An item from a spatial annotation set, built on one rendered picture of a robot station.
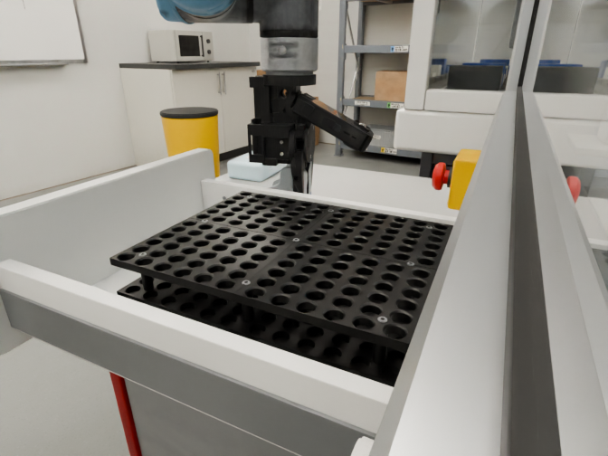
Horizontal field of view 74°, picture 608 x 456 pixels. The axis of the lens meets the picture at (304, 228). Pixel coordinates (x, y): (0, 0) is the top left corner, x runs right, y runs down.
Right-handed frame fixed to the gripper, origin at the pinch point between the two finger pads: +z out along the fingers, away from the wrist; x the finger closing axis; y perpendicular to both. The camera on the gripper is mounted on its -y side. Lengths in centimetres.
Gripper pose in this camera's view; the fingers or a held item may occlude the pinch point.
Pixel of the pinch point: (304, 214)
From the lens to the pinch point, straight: 61.6
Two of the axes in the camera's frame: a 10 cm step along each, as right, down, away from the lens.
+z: 0.0, 9.2, 4.0
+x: -2.0, 3.9, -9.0
